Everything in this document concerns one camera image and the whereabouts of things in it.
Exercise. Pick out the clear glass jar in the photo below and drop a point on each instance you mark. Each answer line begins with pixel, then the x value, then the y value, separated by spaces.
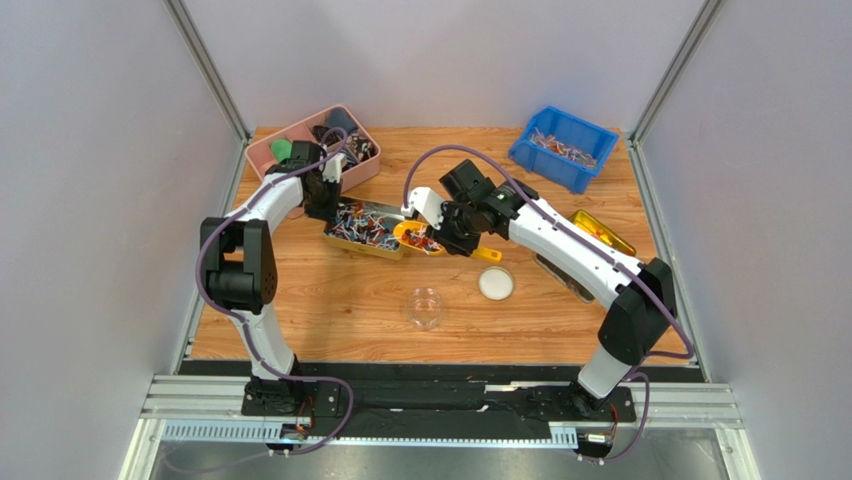
pixel 424 308

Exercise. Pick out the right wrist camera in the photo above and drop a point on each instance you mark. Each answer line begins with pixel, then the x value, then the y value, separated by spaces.
pixel 426 203

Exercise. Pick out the white jar lid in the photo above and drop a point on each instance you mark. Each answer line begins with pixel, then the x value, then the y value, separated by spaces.
pixel 496 283

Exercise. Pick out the tin of gummy candies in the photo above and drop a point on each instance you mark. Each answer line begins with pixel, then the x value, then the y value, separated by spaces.
pixel 582 247

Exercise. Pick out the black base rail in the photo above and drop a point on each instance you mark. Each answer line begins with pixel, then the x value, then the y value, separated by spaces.
pixel 444 402

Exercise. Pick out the yellow plastic scoop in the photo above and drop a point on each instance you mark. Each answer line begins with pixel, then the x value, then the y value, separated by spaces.
pixel 413 235

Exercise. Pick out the blue plastic bin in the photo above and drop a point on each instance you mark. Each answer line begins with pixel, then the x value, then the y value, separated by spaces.
pixel 563 148

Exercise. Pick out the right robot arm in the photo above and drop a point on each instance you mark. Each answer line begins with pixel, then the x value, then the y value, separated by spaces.
pixel 638 296

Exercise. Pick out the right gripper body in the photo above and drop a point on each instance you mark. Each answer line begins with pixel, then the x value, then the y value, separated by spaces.
pixel 450 226

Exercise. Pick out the gold tin of lollipops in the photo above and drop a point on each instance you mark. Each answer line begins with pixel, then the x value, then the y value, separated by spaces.
pixel 365 227

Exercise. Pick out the pink compartment organizer box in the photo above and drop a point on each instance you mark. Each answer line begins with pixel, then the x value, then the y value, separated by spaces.
pixel 362 150

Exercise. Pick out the green rolled sock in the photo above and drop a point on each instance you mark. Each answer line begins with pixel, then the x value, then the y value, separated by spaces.
pixel 281 149

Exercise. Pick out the dark blue rolled sock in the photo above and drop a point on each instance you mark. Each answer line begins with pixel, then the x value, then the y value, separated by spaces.
pixel 340 117

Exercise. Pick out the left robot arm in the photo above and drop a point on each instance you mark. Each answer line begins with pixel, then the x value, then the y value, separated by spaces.
pixel 236 271

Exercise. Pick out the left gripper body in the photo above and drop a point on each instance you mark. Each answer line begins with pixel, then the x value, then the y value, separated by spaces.
pixel 324 204

